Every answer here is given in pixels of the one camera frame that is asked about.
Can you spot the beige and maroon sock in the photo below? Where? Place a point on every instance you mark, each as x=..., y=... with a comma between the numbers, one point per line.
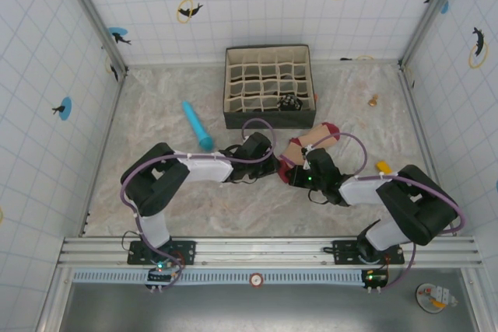
x=315, y=137

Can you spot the fabric divider organizer box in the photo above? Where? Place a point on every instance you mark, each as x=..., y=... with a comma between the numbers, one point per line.
x=268, y=120

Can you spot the black and white patterned sock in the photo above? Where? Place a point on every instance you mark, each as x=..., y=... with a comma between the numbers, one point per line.
x=290, y=102

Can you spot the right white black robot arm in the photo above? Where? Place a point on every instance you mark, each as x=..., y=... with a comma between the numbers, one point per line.
x=362, y=192

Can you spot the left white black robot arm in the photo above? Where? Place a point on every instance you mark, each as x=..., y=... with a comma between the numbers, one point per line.
x=206, y=168

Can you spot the small yellow block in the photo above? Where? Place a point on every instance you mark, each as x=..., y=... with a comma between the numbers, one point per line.
x=383, y=166

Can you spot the turquoise plastic cylinder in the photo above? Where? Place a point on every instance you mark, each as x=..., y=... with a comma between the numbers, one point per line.
x=196, y=124

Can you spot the small brown wooden figure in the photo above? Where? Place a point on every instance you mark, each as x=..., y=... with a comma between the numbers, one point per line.
x=373, y=101

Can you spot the round orange white knob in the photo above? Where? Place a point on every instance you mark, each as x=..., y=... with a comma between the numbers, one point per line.
x=257, y=280

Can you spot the grey disc with small parts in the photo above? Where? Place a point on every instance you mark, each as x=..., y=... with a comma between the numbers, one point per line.
x=426, y=302

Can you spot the blue circle shark decal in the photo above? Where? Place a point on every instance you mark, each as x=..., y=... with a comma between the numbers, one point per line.
x=116, y=32

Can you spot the blue oval fish decal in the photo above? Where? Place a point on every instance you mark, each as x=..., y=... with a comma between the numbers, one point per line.
x=66, y=108

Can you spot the long aluminium base rail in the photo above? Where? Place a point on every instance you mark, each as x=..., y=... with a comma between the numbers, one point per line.
x=253, y=248

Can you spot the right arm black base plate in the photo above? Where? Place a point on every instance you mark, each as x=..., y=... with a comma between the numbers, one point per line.
x=344, y=250

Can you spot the aluminium side rail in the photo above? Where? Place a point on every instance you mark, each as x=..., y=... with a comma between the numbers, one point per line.
x=418, y=130
x=103, y=153

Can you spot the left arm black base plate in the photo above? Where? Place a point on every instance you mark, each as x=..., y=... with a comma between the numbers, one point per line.
x=186, y=250

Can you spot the aluminium frame post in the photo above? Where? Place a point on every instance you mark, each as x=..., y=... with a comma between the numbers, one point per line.
x=93, y=17
x=432, y=13

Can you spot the plain blue wall decal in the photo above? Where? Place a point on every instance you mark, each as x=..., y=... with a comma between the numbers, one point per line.
x=444, y=6

